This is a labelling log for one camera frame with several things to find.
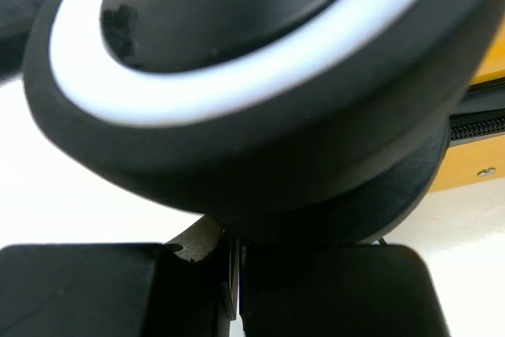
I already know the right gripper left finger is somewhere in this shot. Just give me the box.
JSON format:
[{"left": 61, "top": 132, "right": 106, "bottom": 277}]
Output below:
[{"left": 159, "top": 216, "right": 237, "bottom": 336}]

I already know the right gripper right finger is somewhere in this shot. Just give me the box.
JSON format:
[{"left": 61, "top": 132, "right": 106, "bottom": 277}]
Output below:
[{"left": 239, "top": 242, "right": 275, "bottom": 336}]

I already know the yellow Pikachu suitcase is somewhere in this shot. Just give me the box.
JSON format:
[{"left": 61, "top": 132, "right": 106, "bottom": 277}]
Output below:
[{"left": 1, "top": 0, "right": 504, "bottom": 245}]

